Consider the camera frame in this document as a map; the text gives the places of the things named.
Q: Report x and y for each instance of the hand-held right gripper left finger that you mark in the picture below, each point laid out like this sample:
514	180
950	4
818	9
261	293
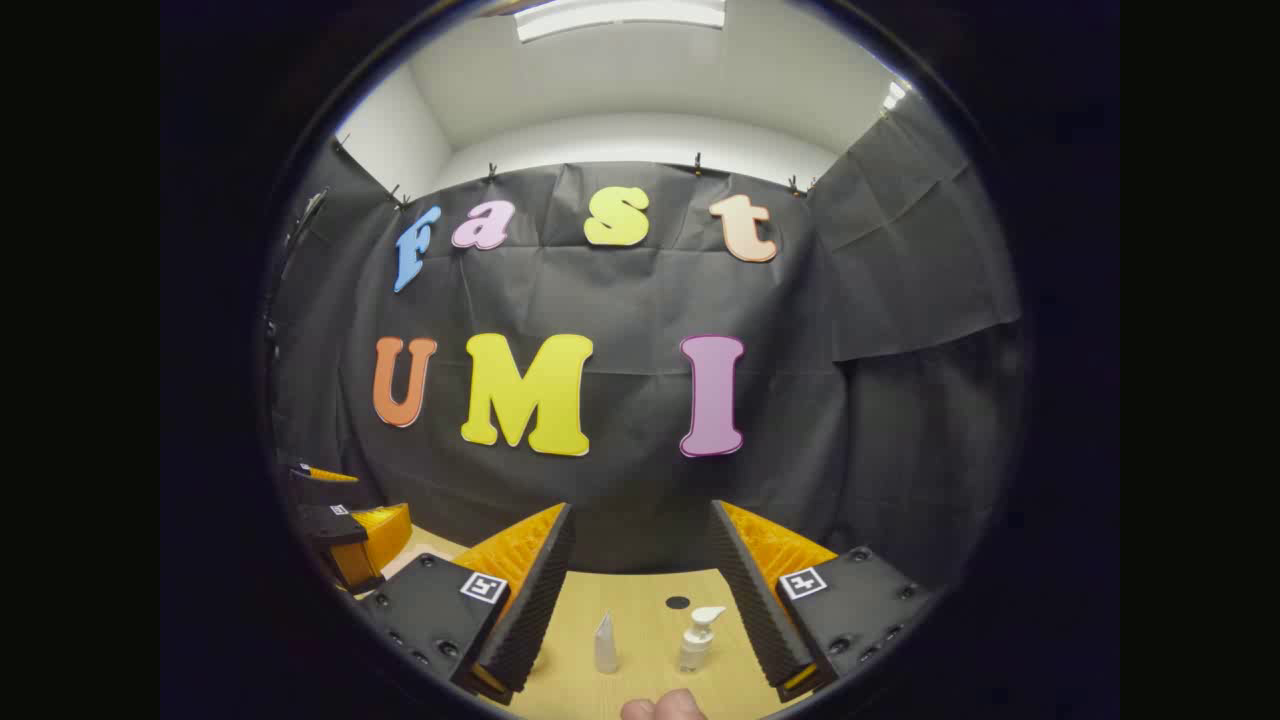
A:
535	610

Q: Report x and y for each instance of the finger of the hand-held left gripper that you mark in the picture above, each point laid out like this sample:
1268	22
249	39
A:
325	525
328	492

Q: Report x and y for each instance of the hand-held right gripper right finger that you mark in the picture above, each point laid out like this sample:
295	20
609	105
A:
755	610

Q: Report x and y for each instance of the white pump bottle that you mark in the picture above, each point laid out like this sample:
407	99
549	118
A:
696	645

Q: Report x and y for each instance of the white squeeze tube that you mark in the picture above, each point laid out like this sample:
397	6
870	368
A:
606	648

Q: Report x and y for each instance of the black backdrop cloth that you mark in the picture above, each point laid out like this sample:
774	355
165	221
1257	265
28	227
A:
640	290

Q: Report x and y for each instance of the long ceiling light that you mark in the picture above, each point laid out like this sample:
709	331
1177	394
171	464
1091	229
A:
620	15

